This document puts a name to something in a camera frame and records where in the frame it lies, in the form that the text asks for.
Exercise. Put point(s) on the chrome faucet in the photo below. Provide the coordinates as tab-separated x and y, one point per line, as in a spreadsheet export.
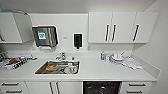
61	56

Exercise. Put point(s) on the black soap dispenser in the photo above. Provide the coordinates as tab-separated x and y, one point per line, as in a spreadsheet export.
77	40

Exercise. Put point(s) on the stack of white plates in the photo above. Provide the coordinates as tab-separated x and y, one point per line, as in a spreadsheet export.
116	61

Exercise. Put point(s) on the white drawer unit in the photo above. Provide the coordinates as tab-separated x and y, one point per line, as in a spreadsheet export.
13	88
135	87

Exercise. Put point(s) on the small white bottle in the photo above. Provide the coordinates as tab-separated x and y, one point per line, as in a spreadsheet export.
107	58

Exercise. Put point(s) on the stainless steel dishwasher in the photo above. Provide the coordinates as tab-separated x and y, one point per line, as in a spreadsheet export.
101	88

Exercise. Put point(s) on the small wall label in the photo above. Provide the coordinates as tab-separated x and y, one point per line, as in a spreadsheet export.
64	39

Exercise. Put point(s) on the small chrome sink pump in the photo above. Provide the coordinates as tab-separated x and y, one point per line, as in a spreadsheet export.
73	59

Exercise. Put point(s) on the steel paper towel dispenser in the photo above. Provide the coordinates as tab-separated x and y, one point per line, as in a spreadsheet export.
45	36

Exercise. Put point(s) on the white plate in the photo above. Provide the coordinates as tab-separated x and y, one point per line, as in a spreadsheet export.
66	71

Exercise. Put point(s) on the white mug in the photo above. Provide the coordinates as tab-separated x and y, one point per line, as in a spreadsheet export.
71	68

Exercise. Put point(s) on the white two-door base cabinet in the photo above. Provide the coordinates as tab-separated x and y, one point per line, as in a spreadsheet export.
40	88

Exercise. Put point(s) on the stainless steel sink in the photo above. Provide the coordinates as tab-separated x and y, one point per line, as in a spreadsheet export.
41	71

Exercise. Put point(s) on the white cups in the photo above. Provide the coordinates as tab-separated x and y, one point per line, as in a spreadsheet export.
117	56

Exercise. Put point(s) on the container with orange sponge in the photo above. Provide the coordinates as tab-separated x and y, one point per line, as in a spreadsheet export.
51	67

